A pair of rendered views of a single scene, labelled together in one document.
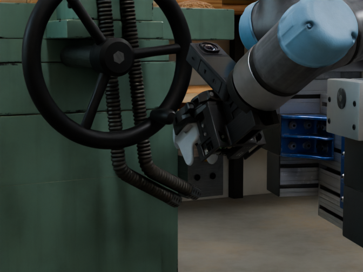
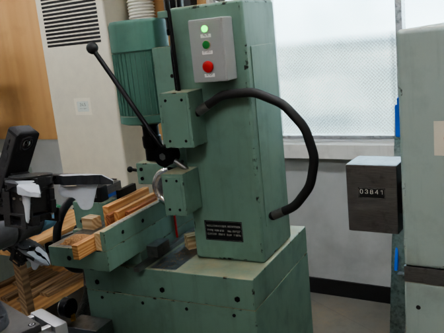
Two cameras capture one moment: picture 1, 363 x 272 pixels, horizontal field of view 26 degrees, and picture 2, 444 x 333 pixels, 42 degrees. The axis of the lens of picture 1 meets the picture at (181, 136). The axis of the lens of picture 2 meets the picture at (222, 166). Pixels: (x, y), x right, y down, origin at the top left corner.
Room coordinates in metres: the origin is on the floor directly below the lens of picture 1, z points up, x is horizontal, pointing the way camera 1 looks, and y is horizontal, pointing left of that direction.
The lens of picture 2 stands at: (3.18, -0.52, 1.43)
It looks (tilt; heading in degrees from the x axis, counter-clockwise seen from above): 12 degrees down; 148
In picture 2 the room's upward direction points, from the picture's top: 6 degrees counter-clockwise
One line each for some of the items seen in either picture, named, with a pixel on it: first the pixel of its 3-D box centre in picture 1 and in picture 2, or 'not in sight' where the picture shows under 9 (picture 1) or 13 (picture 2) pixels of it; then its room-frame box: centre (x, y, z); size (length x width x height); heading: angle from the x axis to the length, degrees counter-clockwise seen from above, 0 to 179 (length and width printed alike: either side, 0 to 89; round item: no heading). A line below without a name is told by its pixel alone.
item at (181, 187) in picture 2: not in sight; (181, 190); (1.77, 0.23, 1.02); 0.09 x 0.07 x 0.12; 120
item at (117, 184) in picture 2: not in sight; (99, 188); (1.38, 0.14, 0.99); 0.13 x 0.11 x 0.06; 120
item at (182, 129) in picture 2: not in sight; (183, 118); (1.79, 0.25, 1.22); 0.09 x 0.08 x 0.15; 30
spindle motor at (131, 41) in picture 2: not in sight; (143, 71); (1.53, 0.28, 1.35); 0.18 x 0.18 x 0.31
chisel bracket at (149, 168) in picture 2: not in sight; (160, 174); (1.54, 0.29, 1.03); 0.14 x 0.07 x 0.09; 30
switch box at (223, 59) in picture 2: not in sight; (212, 49); (1.87, 0.32, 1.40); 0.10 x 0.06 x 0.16; 30
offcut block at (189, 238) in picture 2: not in sight; (192, 240); (1.65, 0.31, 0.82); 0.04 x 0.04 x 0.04; 77
